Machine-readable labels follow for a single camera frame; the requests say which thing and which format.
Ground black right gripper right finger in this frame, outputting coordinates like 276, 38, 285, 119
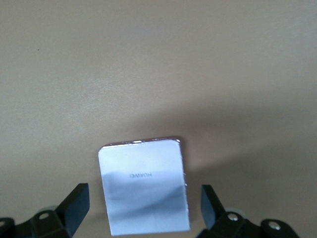
198, 184, 262, 238

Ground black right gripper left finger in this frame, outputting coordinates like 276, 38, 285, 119
13, 182, 90, 238

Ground white phone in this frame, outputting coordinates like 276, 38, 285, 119
98, 135, 191, 237

